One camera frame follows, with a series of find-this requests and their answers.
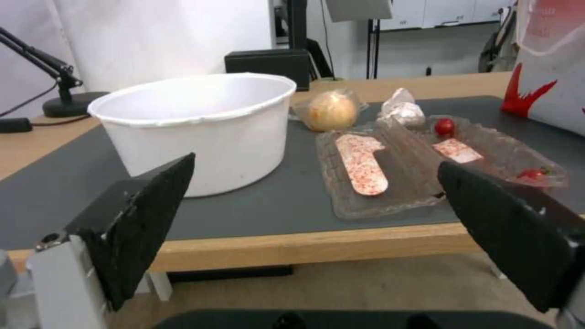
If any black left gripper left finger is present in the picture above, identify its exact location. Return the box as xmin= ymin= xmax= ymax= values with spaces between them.
xmin=25 ymin=152 xmax=197 ymax=329

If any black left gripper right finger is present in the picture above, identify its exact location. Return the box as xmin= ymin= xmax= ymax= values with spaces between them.
xmin=436 ymin=161 xmax=585 ymax=329

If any white red takeout bag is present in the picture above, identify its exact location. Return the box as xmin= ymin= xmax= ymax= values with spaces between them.
xmin=500 ymin=0 xmax=585 ymax=135

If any red cherry tomato with stem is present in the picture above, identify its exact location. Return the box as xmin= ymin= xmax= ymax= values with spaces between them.
xmin=516 ymin=166 xmax=553 ymax=181

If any small pink speckled label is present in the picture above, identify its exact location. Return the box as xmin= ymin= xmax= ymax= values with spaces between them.
xmin=432 ymin=139 xmax=484 ymax=165

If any white round paper bowl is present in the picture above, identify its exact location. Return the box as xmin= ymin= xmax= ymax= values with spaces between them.
xmin=87 ymin=72 xmax=297 ymax=198

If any clear plastic clamshell tray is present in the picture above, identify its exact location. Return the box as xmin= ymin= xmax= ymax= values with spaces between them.
xmin=315 ymin=115 xmax=570 ymax=220

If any long pink speckled label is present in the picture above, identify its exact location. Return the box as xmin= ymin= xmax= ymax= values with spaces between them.
xmin=335 ymin=134 xmax=390 ymax=196

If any crumpled clear plastic wrapper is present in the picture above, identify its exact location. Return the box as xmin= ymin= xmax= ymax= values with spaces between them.
xmin=377 ymin=87 xmax=427 ymax=129

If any small black flat device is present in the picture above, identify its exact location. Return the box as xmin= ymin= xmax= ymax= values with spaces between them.
xmin=0 ymin=117 xmax=34 ymax=133

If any dark grey desk mat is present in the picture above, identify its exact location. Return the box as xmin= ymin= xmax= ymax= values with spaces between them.
xmin=0 ymin=95 xmax=585 ymax=251

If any black rectangular box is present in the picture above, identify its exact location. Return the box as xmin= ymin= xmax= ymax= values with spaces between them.
xmin=223 ymin=49 xmax=312 ymax=92

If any bread roll in plastic wrap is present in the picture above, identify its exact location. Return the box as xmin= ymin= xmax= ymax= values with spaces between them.
xmin=290 ymin=87 xmax=369 ymax=132

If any grey monitor on stand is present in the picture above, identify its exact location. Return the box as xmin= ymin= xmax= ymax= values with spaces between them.
xmin=321 ymin=0 xmax=395 ymax=80

